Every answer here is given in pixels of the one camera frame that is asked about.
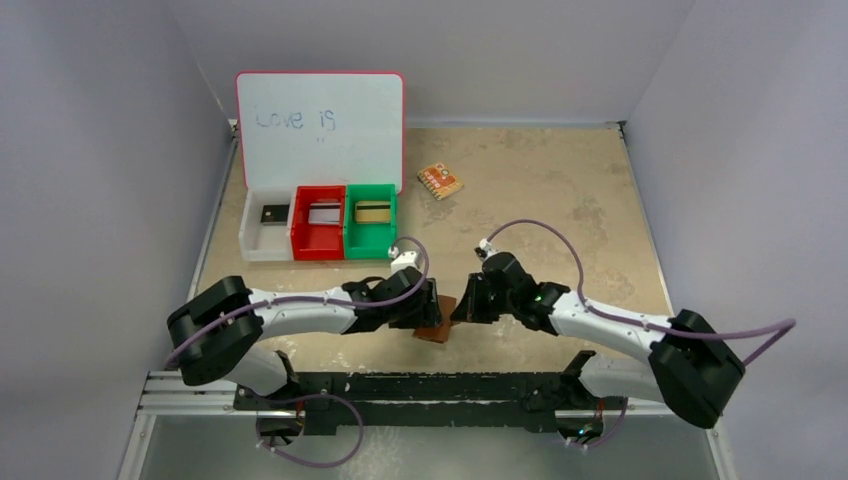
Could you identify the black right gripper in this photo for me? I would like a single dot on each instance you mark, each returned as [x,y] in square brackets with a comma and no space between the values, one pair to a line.
[478,302]

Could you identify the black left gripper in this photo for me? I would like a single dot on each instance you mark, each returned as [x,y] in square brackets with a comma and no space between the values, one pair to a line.
[419,304]

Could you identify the brown leather card holder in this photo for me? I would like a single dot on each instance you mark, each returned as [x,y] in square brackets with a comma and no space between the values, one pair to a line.
[440,333]

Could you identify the gold card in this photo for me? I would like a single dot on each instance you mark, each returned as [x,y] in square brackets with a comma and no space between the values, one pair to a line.
[372,212]

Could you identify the silver card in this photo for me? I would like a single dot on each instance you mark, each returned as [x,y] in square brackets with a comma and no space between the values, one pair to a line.
[324,213]

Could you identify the black card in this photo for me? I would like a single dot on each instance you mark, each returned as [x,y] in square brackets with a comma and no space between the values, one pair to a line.
[275,215]

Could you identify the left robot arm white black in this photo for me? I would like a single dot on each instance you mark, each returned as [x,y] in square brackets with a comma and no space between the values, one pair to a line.
[216,335]

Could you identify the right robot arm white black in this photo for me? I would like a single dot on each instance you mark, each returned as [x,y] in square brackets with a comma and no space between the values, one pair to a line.
[672,360]

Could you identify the green plastic bin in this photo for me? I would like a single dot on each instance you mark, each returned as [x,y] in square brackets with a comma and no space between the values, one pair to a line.
[370,224]

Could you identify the orange spiral notebook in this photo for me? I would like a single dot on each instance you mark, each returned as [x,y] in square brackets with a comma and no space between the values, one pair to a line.
[440,180]

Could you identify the red plastic bin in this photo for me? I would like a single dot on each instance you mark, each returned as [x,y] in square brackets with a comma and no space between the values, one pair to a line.
[317,242]

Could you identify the white plastic bin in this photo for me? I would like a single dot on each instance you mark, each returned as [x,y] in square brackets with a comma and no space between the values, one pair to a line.
[266,242]

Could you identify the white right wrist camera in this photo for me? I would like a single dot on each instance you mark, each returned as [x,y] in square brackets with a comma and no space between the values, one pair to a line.
[484,249]

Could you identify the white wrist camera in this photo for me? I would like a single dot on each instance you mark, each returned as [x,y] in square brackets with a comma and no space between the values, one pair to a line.
[484,249]
[400,260]

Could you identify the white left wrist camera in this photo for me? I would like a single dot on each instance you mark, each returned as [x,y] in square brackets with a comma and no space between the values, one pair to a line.
[400,260]

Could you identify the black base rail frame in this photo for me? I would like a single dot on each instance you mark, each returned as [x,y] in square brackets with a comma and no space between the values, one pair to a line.
[325,401]

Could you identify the white board pink frame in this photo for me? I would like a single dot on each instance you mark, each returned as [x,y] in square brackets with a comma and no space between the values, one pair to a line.
[303,128]

